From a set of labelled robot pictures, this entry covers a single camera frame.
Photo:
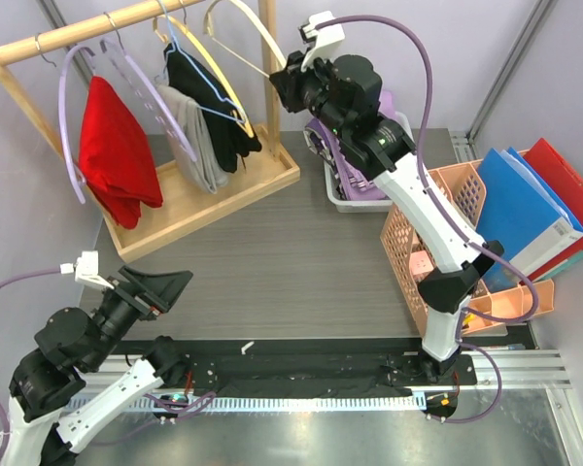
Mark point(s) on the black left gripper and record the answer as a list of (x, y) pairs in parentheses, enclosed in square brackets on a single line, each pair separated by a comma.
[(150, 293)]

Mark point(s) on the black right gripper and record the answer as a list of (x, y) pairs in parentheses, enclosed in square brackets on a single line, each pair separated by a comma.
[(291, 81)]

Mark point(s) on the cream white hanger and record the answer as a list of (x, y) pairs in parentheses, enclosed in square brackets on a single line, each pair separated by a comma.
[(266, 36)]

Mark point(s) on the purple trousers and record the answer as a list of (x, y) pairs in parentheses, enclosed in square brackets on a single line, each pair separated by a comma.
[(348, 183)]

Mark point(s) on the lilac plastic hanger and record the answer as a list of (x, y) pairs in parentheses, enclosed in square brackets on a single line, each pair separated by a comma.
[(143, 88)]

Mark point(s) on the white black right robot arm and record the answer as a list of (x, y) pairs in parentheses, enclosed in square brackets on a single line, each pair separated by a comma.
[(344, 96)]

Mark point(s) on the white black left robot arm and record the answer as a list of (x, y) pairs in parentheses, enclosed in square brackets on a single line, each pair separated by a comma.
[(73, 343)]

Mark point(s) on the black trousers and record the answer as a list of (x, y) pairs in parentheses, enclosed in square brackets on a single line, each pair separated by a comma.
[(229, 140)]

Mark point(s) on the grey trousers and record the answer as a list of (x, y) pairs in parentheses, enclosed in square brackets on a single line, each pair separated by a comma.
[(204, 171)]

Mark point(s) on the lilac hanger with red trousers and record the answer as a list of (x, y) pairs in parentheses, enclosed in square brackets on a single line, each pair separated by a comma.
[(76, 177)]

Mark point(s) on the red trousers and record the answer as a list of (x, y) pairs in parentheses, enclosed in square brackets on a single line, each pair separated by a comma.
[(115, 157)]

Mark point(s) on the yellow hanger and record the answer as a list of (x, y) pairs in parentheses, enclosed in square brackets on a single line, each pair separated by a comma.
[(164, 26)]

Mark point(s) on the wooden clothes rack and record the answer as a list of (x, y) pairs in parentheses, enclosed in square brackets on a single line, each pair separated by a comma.
[(184, 210)]

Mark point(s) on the white plastic basket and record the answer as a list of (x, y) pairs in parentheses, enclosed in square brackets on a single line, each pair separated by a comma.
[(403, 126)]

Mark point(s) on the pink desk organizer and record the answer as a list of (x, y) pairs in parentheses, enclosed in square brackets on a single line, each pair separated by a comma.
[(461, 184)]

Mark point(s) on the pink power socket cube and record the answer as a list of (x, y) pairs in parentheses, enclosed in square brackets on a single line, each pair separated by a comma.
[(420, 265)]

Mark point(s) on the blue folder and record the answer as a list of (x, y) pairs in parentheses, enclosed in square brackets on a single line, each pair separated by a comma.
[(522, 212)]

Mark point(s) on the red folder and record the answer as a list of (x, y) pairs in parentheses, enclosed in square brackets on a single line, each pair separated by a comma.
[(563, 175)]

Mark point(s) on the teal folder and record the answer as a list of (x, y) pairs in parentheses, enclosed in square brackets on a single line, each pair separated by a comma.
[(563, 266)]

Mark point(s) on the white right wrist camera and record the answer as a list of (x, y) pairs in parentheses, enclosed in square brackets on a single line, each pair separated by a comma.
[(323, 42)]

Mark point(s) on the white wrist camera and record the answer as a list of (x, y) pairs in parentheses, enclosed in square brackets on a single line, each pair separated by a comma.
[(323, 42), (86, 271)]

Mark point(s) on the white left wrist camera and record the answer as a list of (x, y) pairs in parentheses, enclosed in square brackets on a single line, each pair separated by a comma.
[(86, 271)]

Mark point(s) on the white slotted cable duct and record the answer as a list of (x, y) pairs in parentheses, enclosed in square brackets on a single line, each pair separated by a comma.
[(224, 405)]

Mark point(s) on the aluminium rail frame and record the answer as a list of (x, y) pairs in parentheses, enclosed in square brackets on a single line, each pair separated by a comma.
[(522, 410)]

